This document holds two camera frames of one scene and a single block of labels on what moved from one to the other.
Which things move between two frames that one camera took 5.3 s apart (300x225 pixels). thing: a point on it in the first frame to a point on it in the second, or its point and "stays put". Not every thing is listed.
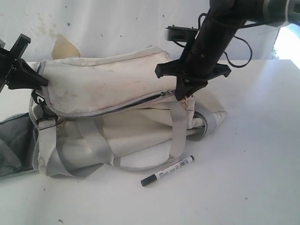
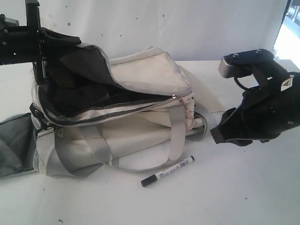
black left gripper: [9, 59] to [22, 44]
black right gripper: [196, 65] to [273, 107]
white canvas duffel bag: [108, 108] stays put
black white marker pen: [147, 180] stays put
